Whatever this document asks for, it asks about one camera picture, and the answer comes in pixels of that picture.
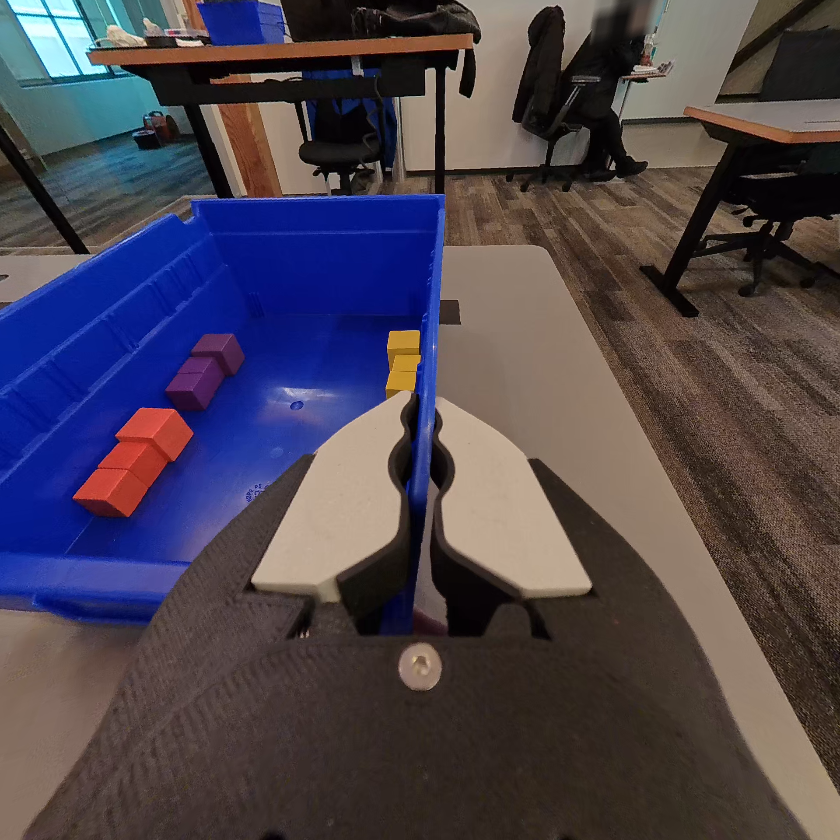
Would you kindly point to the wood-edged office desk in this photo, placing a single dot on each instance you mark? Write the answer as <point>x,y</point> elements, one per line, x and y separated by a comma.
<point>282,49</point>
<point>761,124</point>

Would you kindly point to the blue plastic bin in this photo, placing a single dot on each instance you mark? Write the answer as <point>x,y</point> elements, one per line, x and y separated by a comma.
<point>295,275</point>

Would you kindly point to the blue cloth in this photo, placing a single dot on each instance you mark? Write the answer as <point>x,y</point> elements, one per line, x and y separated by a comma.
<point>387,121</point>

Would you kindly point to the black jacket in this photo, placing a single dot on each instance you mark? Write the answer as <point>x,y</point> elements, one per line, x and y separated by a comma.
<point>544,65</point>

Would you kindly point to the black monitor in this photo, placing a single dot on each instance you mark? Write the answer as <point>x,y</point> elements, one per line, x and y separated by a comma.
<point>315,16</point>

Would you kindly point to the red bag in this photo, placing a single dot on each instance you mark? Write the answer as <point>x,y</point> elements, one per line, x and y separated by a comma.
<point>161,128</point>

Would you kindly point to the red wooden cube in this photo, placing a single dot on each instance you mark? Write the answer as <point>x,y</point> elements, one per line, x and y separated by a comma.
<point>131,459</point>
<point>108,493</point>
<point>155,428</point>

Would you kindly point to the wooden post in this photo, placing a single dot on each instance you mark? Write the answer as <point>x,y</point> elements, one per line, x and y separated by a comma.
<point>246,138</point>

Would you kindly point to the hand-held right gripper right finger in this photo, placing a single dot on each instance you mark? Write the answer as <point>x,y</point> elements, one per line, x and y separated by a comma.
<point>505,518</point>

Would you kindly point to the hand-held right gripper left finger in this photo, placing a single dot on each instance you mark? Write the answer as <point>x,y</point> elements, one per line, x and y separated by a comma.
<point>334,505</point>

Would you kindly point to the glass window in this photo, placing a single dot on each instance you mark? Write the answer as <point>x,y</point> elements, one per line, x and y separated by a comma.
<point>59,39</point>

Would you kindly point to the black bag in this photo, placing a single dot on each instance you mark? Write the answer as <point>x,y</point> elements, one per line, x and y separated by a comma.
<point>413,16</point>

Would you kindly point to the blue bin stack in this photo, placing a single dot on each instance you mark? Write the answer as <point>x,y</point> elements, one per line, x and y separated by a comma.
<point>243,19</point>

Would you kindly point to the black office chair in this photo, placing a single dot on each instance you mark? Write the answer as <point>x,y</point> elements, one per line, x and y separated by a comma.
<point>558,128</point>
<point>787,190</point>
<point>341,151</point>

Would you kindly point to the black tape square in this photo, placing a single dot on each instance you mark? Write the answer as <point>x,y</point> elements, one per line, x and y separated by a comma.
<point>449,312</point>

